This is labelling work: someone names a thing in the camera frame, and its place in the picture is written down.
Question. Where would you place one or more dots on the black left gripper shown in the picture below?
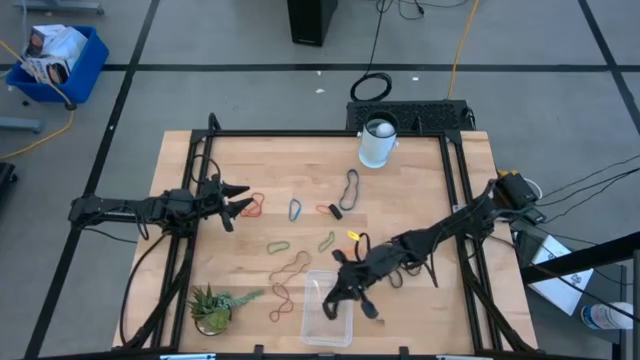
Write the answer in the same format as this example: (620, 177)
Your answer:
(210, 197)

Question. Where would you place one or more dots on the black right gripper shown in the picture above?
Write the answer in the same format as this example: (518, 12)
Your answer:
(362, 272)

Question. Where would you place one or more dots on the yellow connector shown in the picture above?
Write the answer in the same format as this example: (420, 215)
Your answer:
(505, 173)

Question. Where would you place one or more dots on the white printed carton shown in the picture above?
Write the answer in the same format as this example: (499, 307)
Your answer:
(47, 71)
(42, 40)

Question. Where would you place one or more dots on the black metal bar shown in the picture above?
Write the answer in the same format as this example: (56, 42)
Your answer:
(575, 260)

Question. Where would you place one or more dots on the dark red rubber band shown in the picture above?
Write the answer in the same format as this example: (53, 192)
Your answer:
(287, 300)

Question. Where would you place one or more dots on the white bottle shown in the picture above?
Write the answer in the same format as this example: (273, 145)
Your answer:
(605, 316)

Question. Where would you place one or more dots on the red-orange rubber band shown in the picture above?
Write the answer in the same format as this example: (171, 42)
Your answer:
(262, 202)

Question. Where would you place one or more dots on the pale blue cylindrical cup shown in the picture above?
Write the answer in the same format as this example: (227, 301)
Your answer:
(372, 150)

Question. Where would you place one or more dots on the white flat box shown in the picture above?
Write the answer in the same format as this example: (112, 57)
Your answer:
(555, 290)

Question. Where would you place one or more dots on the gray metal floor foot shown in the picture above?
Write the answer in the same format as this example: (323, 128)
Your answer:
(20, 125)
(60, 7)

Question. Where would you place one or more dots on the black tower box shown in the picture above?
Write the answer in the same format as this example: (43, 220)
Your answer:
(310, 20)

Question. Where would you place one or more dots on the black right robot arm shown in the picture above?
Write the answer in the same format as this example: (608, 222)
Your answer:
(450, 227)

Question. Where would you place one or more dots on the black equipment base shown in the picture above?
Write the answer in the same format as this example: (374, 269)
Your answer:
(5, 175)

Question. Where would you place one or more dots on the clear plastic bin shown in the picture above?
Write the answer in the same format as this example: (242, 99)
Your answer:
(320, 331)

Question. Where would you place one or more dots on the green rubber band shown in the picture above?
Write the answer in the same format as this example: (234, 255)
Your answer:
(326, 243)
(278, 243)

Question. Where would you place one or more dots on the white ball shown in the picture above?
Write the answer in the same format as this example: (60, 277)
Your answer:
(385, 130)

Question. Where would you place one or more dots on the small blue rubber band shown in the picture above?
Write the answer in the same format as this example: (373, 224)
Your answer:
(298, 214)

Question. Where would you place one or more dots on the large tan rubber band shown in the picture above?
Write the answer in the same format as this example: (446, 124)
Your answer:
(300, 253)

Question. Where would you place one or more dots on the potted succulent plant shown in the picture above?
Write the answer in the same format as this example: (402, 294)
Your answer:
(212, 307)

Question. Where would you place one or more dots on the black power adapter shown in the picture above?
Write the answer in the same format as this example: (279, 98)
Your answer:
(534, 215)

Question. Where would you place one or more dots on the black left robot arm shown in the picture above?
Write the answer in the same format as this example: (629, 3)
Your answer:
(125, 206)

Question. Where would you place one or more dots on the blue plastic crate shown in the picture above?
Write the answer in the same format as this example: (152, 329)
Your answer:
(85, 75)

